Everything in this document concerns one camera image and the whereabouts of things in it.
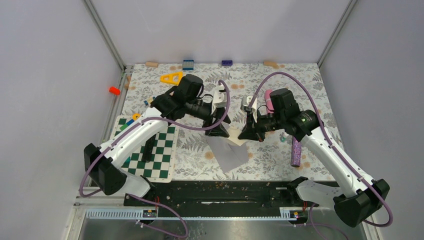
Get white slotted cable duct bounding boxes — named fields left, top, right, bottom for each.
left=85, top=206, right=307, bottom=222

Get left wooden cylinder block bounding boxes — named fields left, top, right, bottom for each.
left=145, top=61, right=159, bottom=68

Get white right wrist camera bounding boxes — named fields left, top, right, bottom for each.
left=240, top=96, right=258, bottom=114

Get green white chessboard mat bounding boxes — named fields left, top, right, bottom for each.
left=111, top=115, right=180, bottom=184

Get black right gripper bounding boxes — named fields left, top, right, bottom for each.
left=238, top=108, right=285, bottom=143

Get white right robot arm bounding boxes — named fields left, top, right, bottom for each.
left=238, top=88, right=390, bottom=228

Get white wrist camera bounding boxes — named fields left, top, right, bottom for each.
left=211, top=85, right=228, bottom=109
left=240, top=96, right=258, bottom=114

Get right wooden cylinder block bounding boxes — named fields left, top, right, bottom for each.
left=263, top=61, right=280, bottom=69

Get floral patterned table mat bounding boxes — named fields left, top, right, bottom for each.
left=122, top=63, right=341, bottom=181

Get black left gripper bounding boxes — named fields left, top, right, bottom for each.
left=186, top=98, right=231, bottom=137

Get orange plastic cap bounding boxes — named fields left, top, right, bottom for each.
left=108, top=86, right=121, bottom=96

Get small coloured block toy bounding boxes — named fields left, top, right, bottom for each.
left=118, top=113, right=141, bottom=131

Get tan lined letter paper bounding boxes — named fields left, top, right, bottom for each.
left=226, top=127, right=247, bottom=146

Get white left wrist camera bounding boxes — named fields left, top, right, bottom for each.
left=211, top=85, right=228, bottom=109

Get blue building brick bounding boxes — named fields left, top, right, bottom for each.
left=181, top=59, right=195, bottom=71

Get wooden cylinder block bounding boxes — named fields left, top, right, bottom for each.
left=145, top=61, right=159, bottom=68
left=263, top=61, right=280, bottom=69

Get grey paper envelope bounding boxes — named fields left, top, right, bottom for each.
left=205, top=136, right=249, bottom=173

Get purple glitter microphone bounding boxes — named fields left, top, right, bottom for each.
left=290, top=137, right=302, bottom=168

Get dark purple building brick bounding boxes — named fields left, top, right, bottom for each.
left=221, top=60, right=233, bottom=66

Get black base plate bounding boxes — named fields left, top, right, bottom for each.
left=144, top=181, right=312, bottom=218

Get yellow triangle toy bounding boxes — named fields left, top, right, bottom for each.
left=159, top=71, right=183, bottom=86

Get black rectangular bar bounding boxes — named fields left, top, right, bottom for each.
left=141, top=135, right=156, bottom=163

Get wooden toy car blue wheels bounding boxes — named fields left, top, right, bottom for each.
left=143, top=96, right=155, bottom=107

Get pink toy microphone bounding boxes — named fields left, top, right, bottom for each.
left=264, top=89, right=274, bottom=114

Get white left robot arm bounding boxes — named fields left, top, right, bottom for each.
left=79, top=74, right=230, bottom=206

